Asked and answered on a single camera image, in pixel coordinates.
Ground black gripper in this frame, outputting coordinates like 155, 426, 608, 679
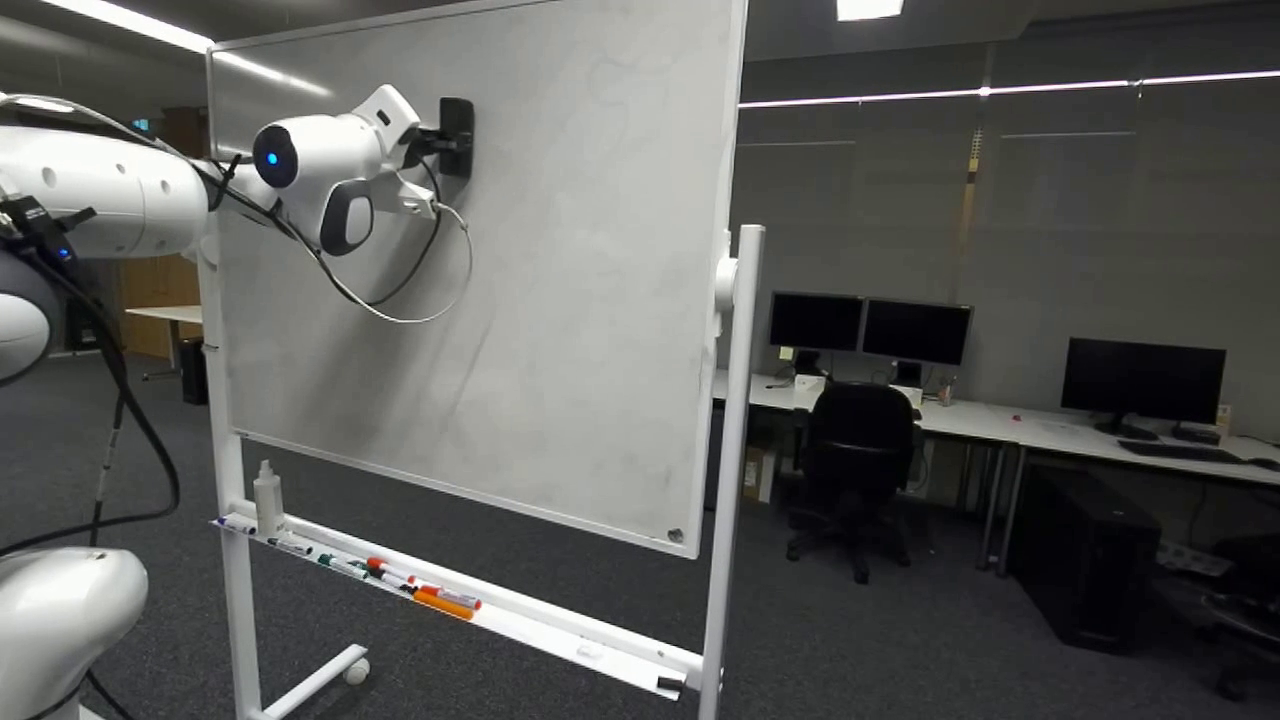
399, 122, 444, 171

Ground black whiteboard eraser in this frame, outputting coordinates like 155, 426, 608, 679
436, 91, 479, 183

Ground whiteboard panel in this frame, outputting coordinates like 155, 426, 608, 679
202, 0, 754, 565

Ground small light wooden table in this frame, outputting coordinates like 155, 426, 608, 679
119, 302, 208, 333

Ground ceiling light strip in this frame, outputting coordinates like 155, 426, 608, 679
37, 0, 217, 59
737, 67, 1280, 117

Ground black waste bin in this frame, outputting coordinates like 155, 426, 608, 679
176, 337, 214, 407

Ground translucent cleaner bottle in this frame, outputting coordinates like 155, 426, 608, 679
247, 457, 288, 541

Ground black computer monitor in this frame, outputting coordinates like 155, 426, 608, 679
1059, 337, 1232, 432
770, 289, 869, 361
862, 298, 978, 371

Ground large white whiteboard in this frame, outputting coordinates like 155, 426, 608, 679
198, 216, 771, 720

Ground white marker tray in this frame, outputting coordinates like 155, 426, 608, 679
217, 497, 710, 703

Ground black office chair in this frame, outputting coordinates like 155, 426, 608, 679
780, 375, 929, 590
1191, 533, 1280, 703

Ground long white desk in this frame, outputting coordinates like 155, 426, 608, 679
710, 369, 1280, 577

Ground black computer tower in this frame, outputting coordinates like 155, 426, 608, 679
1007, 465, 1166, 658

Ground black keyboard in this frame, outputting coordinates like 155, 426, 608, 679
1116, 432, 1250, 470

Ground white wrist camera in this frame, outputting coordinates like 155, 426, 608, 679
371, 171, 444, 226

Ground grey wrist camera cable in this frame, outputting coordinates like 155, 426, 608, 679
279, 171, 478, 333

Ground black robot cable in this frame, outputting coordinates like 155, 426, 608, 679
0, 197, 190, 720

